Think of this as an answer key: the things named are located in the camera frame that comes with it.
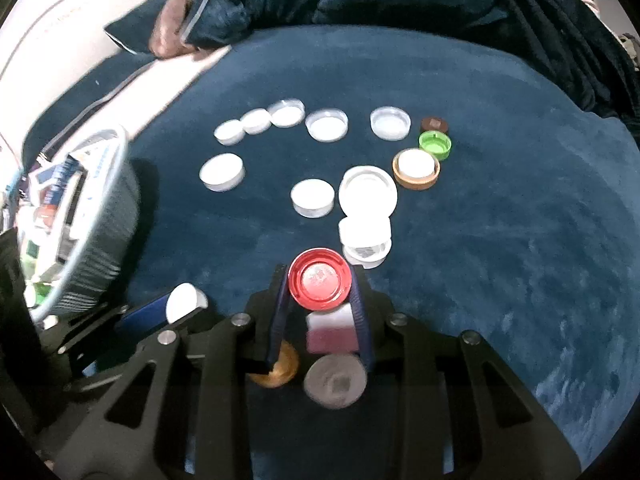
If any large white jar lid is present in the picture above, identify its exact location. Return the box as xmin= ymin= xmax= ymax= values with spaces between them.
xmin=338 ymin=165 xmax=399 ymax=221

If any white bed headboard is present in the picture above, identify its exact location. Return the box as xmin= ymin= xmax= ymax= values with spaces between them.
xmin=0 ymin=0 xmax=201 ymax=111

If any dark blue plush bedspread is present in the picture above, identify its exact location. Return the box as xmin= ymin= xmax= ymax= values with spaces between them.
xmin=115 ymin=25 xmax=638 ymax=480

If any round light blue basket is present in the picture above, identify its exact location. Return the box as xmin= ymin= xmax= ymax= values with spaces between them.
xmin=10 ymin=125 xmax=143 ymax=318

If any green bottle cap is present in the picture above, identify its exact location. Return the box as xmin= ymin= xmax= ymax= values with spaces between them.
xmin=418 ymin=130 xmax=453 ymax=161

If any black clothing pile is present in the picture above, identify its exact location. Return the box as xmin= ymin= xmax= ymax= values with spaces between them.
xmin=475 ymin=0 xmax=640 ymax=136

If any red bottle cap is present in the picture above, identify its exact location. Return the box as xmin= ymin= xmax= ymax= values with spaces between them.
xmin=288 ymin=248 xmax=353 ymax=311

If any grey bottle cap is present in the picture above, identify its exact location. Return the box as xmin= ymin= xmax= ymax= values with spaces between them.
xmin=303 ymin=354 xmax=367 ymax=408

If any dark blue piped pillow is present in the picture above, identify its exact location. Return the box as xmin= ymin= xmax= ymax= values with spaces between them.
xmin=22 ymin=62 xmax=156 ymax=171
xmin=104 ymin=0 xmax=173 ymax=56

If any clear rimmed white lid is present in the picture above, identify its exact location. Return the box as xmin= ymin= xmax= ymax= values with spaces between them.
xmin=305 ymin=109 xmax=349 ymax=142
xmin=370 ymin=106 xmax=412 ymax=140

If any medicine box with orange print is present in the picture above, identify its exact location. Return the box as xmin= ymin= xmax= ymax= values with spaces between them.
xmin=35 ymin=202 xmax=61 ymax=226

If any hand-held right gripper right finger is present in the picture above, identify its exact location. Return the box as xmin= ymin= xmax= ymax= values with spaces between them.
xmin=347 ymin=262 xmax=583 ymax=480

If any brown plush cloth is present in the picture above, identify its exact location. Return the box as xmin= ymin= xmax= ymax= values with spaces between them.
xmin=150 ymin=0 xmax=221 ymax=58

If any gold bottle cap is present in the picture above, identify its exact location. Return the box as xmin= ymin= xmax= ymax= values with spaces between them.
xmin=248 ymin=340 xmax=301 ymax=389

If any small white bottle cap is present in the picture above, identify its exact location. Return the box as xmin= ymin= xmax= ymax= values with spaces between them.
xmin=214 ymin=120 xmax=247 ymax=144
xmin=240 ymin=109 xmax=272 ymax=135

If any pink bottle cap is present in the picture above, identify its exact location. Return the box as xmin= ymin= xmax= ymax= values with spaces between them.
xmin=305 ymin=305 xmax=359 ymax=356

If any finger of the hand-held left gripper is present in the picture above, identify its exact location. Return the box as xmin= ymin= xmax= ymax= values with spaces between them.
xmin=70 ymin=292 xmax=171 ymax=336
xmin=55 ymin=319 xmax=131 ymax=361

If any blue and white medicine box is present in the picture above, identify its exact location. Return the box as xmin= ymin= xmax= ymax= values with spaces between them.
xmin=30 ymin=160 xmax=83 ymax=196

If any tall white jar cap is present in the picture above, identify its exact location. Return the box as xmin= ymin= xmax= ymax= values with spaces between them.
xmin=338 ymin=214 xmax=392 ymax=256

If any clear rimmed white cap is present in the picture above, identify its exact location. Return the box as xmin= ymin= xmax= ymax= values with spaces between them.
xmin=267 ymin=99 xmax=306 ymax=128

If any rounded white cap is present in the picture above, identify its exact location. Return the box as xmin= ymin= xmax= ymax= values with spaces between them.
xmin=166 ymin=282 xmax=209 ymax=324

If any gold rimmed white cap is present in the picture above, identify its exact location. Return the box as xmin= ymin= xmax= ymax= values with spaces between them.
xmin=392 ymin=148 xmax=441 ymax=191

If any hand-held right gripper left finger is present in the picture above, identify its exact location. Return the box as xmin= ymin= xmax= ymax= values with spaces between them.
xmin=52 ymin=262 xmax=301 ymax=480

